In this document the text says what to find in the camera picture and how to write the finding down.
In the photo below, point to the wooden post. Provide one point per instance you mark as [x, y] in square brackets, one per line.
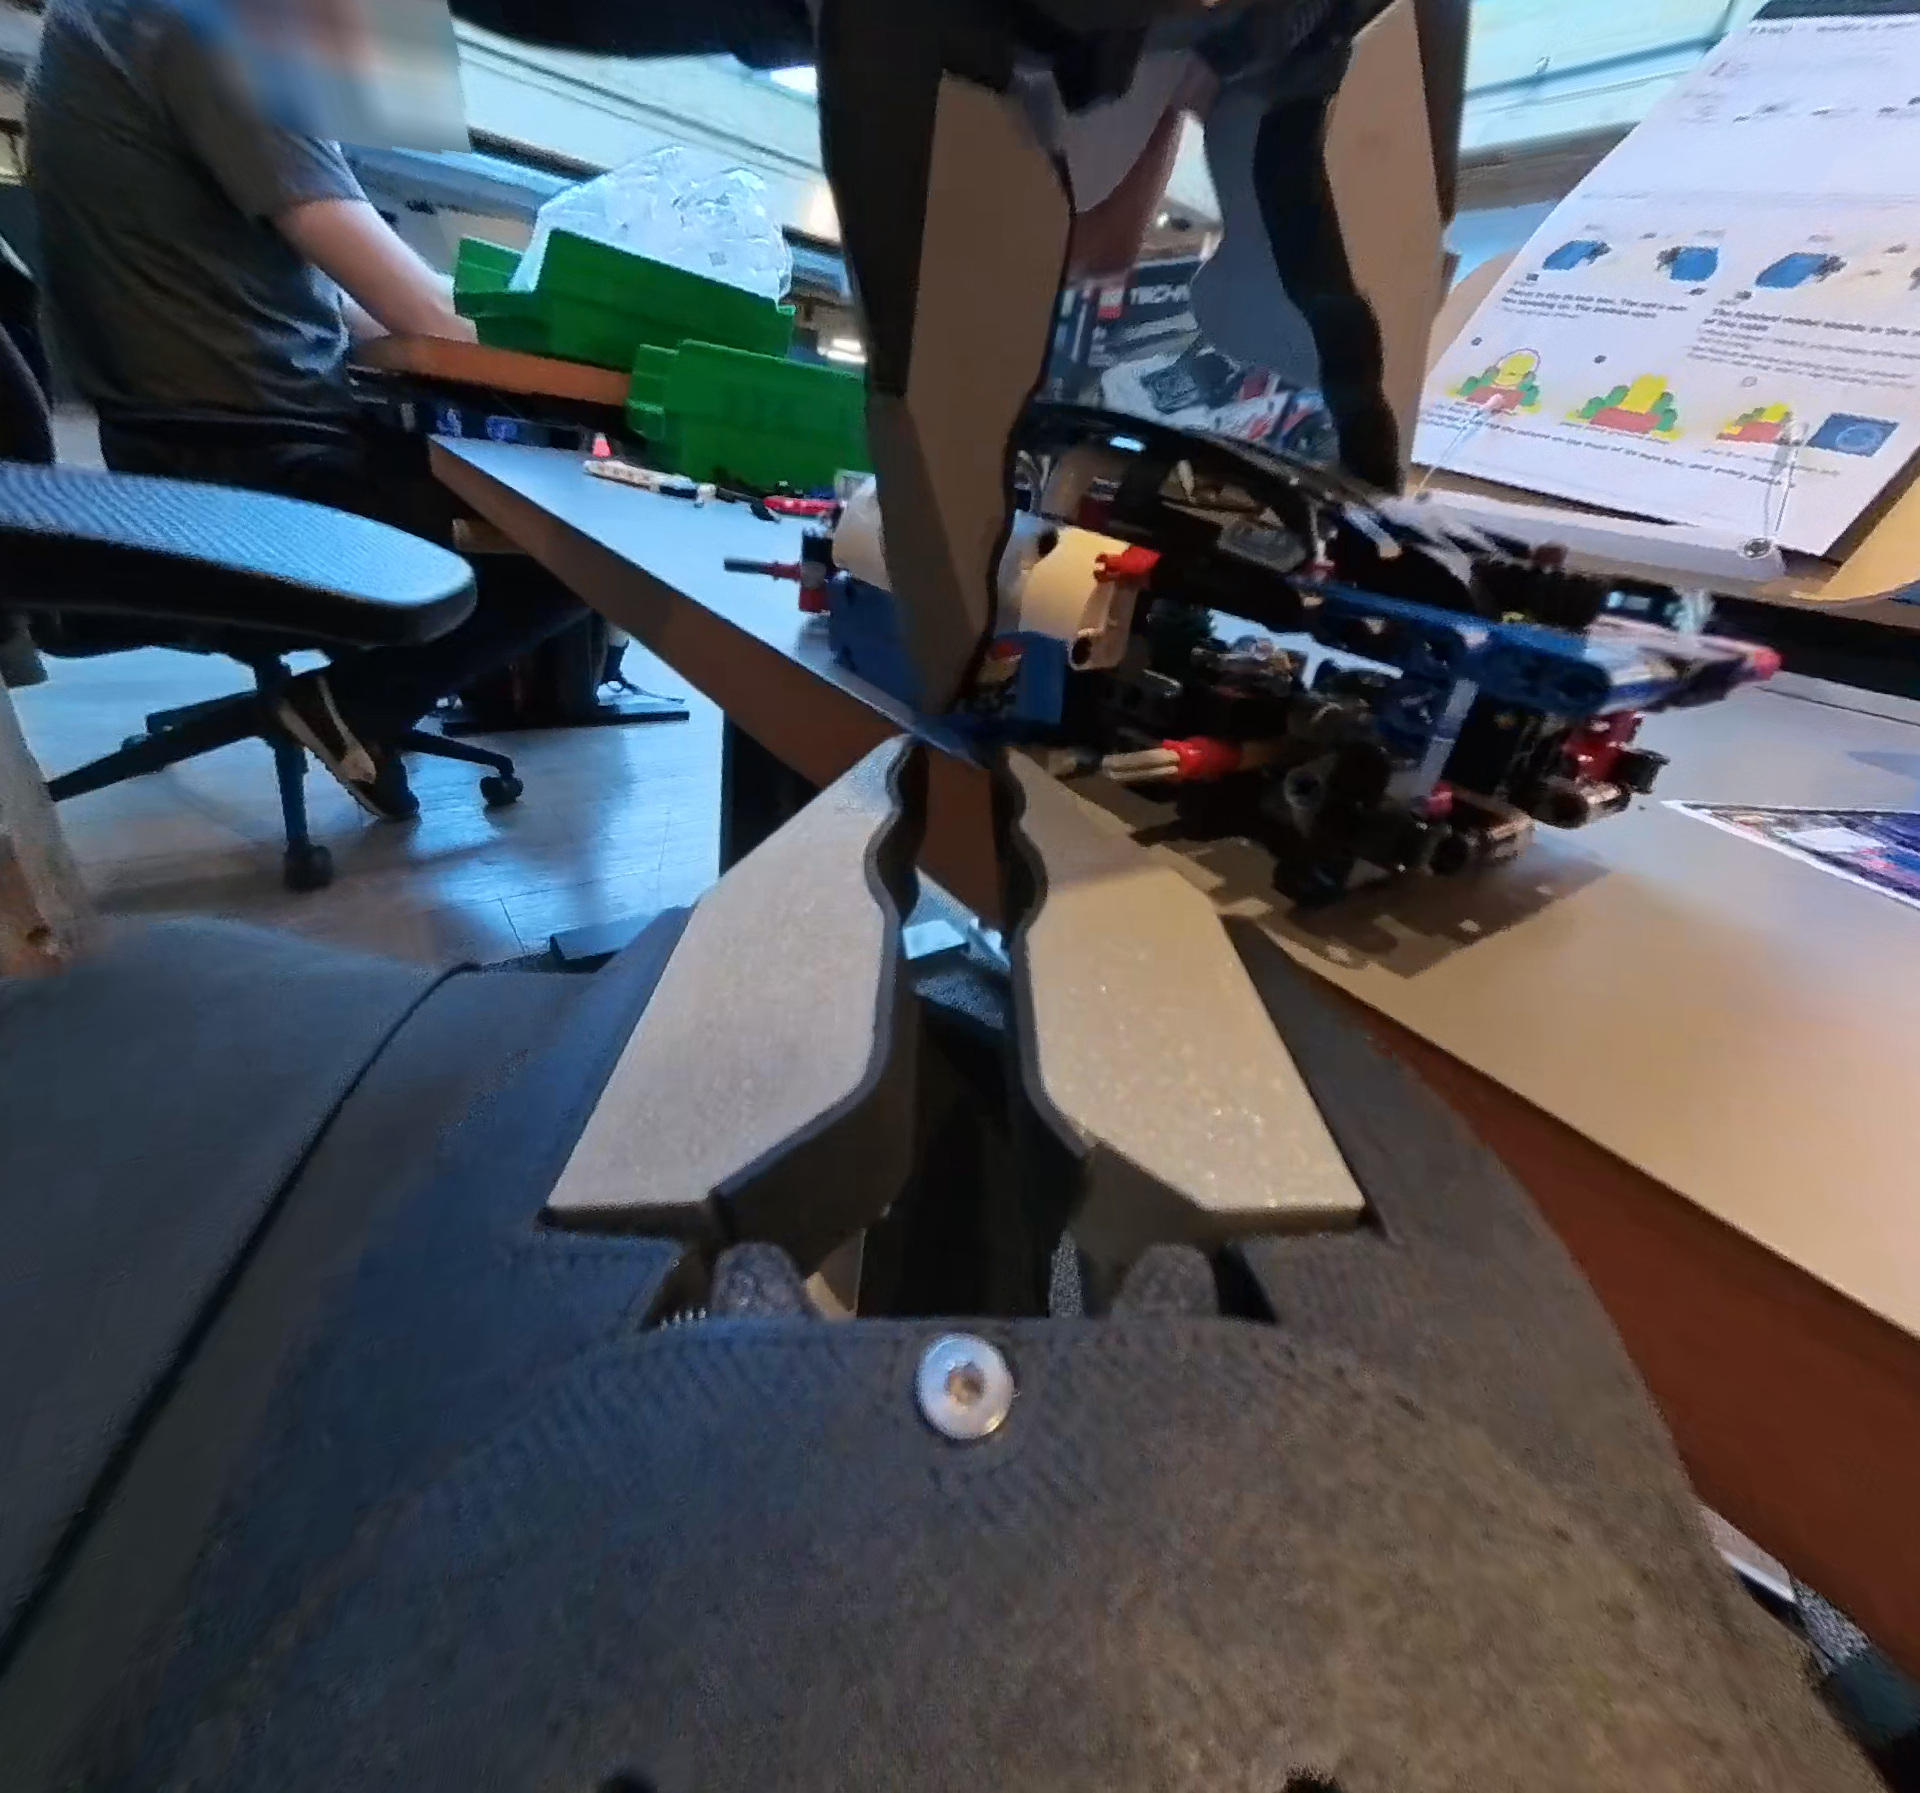
[30, 848]

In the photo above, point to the black office chair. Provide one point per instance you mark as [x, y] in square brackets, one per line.
[225, 564]

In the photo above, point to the dark toy set box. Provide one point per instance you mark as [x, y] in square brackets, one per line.
[1139, 340]

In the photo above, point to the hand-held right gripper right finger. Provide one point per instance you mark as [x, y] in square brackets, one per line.
[1171, 1059]

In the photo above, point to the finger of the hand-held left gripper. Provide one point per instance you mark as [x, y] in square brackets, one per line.
[1388, 249]
[966, 369]

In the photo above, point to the clear plastic bags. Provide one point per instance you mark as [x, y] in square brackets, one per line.
[677, 210]

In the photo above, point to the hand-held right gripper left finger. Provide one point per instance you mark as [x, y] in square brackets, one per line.
[751, 1059]

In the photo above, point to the person's grey pants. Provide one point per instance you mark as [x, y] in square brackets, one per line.
[225, 1148]

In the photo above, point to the brown-edged white table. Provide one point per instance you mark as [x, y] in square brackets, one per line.
[496, 369]

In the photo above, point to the black desk foot plate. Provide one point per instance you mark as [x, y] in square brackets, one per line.
[602, 945]

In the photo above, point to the shiny sticker sheet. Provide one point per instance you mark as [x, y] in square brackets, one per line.
[1831, 848]

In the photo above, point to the white sheet with coloured pictures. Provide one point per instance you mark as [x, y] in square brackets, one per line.
[1696, 279]

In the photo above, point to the toy brick car model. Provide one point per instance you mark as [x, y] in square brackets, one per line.
[1352, 654]

